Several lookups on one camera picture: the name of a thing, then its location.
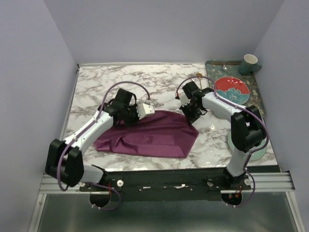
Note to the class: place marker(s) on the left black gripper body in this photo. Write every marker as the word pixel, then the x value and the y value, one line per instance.
pixel 130 115

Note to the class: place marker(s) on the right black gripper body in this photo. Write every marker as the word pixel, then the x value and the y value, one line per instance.
pixel 191 113

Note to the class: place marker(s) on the purple cloth napkin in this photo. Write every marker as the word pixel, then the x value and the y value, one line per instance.
pixel 165 134

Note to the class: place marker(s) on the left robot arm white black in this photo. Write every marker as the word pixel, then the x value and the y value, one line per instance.
pixel 65 157

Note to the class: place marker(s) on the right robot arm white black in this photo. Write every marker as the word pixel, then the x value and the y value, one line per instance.
pixel 247 128

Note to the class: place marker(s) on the gold spoon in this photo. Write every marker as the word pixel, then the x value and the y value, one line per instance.
pixel 199 76

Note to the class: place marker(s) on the floral teal placemat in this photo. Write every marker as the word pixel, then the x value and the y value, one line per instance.
pixel 214 72

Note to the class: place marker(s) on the red and teal plate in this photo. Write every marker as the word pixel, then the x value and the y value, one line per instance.
pixel 232 89

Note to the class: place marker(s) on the silver spoon on placemat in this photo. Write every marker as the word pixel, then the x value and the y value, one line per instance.
pixel 224 69

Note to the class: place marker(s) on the gold knife on placemat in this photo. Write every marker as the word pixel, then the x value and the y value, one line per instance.
pixel 224 62

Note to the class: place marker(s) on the dark teal mug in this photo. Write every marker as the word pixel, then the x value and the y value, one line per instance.
pixel 249 64

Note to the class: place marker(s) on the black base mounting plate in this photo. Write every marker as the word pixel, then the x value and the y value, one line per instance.
pixel 170 185

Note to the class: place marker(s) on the light green plate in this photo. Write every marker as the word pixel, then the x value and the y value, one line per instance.
pixel 256 155

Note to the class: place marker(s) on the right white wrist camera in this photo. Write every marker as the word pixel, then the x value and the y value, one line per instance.
pixel 184 99

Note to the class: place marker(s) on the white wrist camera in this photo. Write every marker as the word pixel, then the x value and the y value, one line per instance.
pixel 184 99
pixel 144 110

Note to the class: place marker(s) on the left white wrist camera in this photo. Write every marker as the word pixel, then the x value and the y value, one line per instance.
pixel 144 110

